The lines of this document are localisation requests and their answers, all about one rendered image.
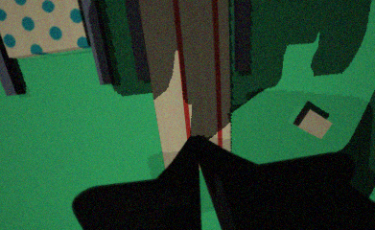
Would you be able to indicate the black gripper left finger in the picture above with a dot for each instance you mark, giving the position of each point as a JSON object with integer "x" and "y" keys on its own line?
{"x": 173, "y": 198}

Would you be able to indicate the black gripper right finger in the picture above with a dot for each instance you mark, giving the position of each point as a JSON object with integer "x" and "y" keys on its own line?
{"x": 238, "y": 186}

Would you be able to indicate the tan strip with teal polka dots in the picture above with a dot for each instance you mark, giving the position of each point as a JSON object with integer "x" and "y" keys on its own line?
{"x": 42, "y": 27}

